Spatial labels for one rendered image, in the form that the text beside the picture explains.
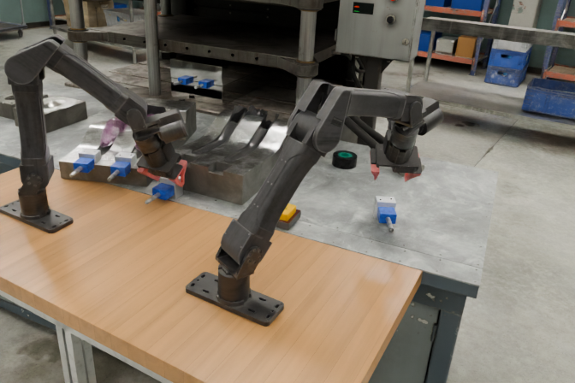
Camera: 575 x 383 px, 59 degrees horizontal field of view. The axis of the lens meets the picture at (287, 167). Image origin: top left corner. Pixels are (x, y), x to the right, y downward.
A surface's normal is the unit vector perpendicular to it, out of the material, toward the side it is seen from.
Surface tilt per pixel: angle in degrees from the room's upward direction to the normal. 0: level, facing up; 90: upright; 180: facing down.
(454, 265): 0
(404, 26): 90
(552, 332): 0
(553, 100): 93
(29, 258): 0
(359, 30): 90
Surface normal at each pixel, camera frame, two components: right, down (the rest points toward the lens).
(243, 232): -0.62, -0.38
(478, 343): 0.05, -0.91
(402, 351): -0.40, 0.35
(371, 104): 0.60, 0.30
